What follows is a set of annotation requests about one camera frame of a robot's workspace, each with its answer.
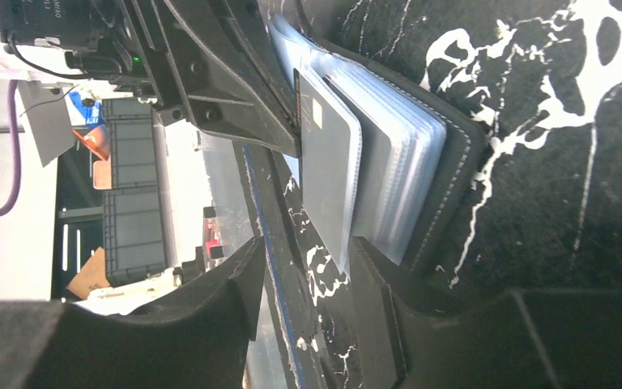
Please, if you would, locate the grey storage crate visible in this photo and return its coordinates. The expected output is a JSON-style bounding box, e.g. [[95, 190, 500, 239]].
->
[[102, 98, 168, 287]]

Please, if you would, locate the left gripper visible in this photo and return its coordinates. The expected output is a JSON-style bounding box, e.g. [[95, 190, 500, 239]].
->
[[0, 1, 157, 99]]

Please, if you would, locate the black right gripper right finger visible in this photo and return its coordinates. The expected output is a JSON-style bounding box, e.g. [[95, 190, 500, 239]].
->
[[349, 237, 622, 388]]

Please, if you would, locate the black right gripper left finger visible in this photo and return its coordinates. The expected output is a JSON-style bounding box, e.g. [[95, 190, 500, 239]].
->
[[0, 237, 266, 388]]

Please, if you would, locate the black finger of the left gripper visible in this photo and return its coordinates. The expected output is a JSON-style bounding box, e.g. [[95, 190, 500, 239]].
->
[[117, 1, 301, 156]]

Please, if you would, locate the black VIP card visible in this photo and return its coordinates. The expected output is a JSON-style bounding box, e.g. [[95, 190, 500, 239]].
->
[[294, 67, 362, 272]]

